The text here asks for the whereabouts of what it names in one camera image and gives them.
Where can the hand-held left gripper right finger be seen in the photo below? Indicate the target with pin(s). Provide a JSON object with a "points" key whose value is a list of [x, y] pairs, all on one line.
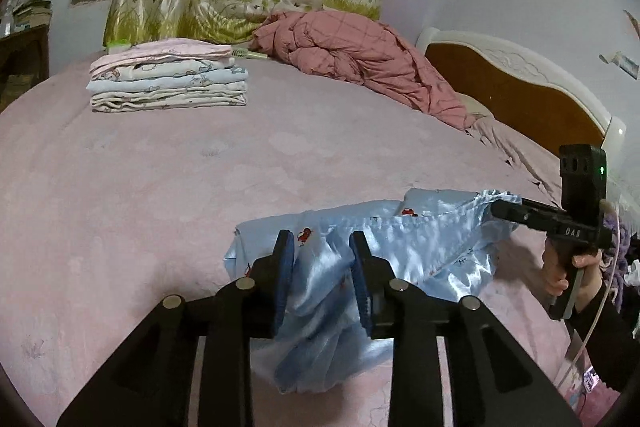
{"points": [[359, 277]]}

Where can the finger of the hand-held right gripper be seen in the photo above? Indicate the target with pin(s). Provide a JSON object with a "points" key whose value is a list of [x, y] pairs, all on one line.
{"points": [[530, 216]]}

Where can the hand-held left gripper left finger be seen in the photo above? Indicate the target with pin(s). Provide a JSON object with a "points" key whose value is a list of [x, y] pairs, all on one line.
{"points": [[286, 277]]}

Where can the light blue satin pants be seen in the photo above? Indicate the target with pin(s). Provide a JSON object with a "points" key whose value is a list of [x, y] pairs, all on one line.
{"points": [[425, 247]]}

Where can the person's right forearm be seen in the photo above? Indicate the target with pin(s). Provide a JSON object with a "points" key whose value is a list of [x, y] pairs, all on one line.
{"points": [[610, 347]]}

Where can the person's right hand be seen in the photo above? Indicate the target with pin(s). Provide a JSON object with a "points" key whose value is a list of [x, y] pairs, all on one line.
{"points": [[590, 277]]}

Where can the purple cloth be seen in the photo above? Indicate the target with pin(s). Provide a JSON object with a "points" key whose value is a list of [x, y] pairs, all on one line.
{"points": [[617, 257]]}

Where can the cream pillow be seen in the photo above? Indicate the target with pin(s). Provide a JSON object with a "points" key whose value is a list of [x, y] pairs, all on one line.
{"points": [[472, 106]]}

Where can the bed with pink sheet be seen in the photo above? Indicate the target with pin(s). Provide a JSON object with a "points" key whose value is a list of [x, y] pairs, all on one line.
{"points": [[150, 182]]}

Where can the cream folded garment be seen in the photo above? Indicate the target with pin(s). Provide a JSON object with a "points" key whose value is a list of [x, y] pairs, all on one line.
{"points": [[170, 99]]}

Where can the pink checked quilt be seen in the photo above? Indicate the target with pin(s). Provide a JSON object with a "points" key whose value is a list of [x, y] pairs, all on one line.
{"points": [[360, 52]]}

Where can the white remote control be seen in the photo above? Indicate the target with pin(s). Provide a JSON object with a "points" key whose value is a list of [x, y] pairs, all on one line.
{"points": [[250, 54]]}

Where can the light blue folded garment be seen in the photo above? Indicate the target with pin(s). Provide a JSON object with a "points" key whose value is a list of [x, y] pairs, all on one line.
{"points": [[170, 82]]}

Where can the white printed folded garment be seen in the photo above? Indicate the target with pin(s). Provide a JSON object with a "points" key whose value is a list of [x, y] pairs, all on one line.
{"points": [[170, 69]]}

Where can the pink folded garment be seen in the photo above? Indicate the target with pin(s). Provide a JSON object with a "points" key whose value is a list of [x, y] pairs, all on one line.
{"points": [[165, 53]]}

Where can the dark wooden cabinet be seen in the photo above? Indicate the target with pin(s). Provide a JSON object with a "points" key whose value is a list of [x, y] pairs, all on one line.
{"points": [[25, 57]]}

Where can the stack of books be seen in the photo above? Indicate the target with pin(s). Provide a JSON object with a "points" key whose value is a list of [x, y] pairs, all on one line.
{"points": [[32, 12]]}

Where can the wooden headboard with white frame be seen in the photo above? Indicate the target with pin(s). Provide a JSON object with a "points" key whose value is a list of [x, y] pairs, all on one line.
{"points": [[510, 92]]}

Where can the wall sticker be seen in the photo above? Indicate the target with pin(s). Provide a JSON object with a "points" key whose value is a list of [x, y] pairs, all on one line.
{"points": [[622, 64]]}

